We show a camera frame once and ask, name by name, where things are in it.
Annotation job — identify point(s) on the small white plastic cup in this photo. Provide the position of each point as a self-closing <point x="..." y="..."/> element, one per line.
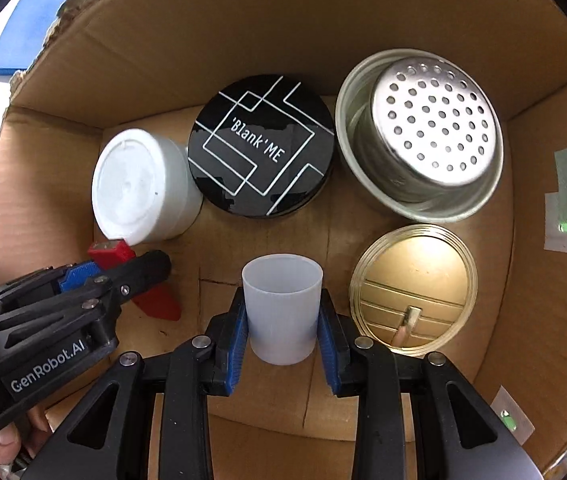
<point x="283" y="310"/>

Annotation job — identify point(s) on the black round tin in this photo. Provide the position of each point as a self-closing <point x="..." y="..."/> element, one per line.
<point x="263" y="150"/>

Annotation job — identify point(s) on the perforated metal strainer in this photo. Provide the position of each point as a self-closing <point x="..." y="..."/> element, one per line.
<point x="428" y="125"/>

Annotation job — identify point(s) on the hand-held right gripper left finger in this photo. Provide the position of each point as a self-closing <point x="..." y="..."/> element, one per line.
<point x="236" y="350"/>

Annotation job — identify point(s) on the round gold tin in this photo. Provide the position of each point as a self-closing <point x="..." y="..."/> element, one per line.
<point x="413" y="270"/>

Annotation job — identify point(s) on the white plastic jar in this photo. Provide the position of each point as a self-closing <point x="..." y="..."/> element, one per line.
<point x="138" y="185"/>

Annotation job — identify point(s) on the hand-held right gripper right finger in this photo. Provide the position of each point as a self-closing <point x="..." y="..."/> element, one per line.
<point x="331" y="355"/>

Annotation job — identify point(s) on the small red box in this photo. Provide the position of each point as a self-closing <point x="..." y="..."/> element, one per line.
<point x="158" y="305"/>

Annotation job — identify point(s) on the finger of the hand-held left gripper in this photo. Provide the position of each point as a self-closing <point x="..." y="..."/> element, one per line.
<point x="138" y="275"/>
<point x="81" y="276"/>

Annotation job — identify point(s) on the blue foam mat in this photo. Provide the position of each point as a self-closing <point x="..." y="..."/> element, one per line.
<point x="28" y="25"/>

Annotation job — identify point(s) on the cardboard box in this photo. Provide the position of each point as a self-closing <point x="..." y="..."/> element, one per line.
<point x="313" y="35"/>

